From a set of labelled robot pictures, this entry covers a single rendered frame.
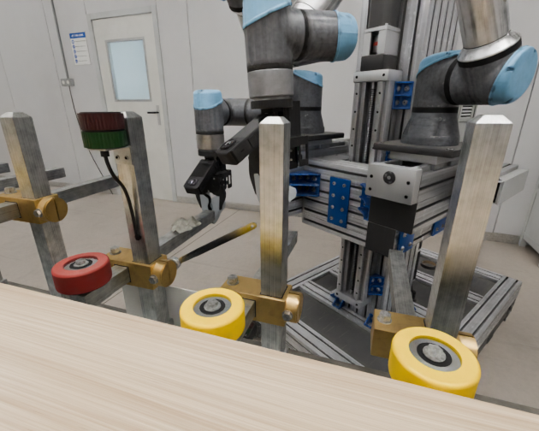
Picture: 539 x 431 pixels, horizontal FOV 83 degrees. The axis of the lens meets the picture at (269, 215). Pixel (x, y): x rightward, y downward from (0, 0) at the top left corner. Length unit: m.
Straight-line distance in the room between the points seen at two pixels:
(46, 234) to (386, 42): 1.07
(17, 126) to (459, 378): 0.75
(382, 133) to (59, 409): 1.07
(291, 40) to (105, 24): 3.94
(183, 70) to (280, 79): 3.21
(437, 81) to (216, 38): 2.81
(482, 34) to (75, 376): 0.89
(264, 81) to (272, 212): 0.20
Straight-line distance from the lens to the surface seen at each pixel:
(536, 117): 3.20
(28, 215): 0.76
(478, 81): 0.88
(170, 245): 0.72
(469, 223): 0.43
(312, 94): 1.24
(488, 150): 0.42
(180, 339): 0.37
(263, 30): 0.52
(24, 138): 0.73
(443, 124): 0.96
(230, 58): 3.42
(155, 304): 0.64
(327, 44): 0.57
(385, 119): 1.15
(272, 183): 0.43
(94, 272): 0.54
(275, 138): 0.41
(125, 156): 0.54
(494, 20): 0.85
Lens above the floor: 1.14
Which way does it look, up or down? 20 degrees down
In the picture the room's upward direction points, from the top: straight up
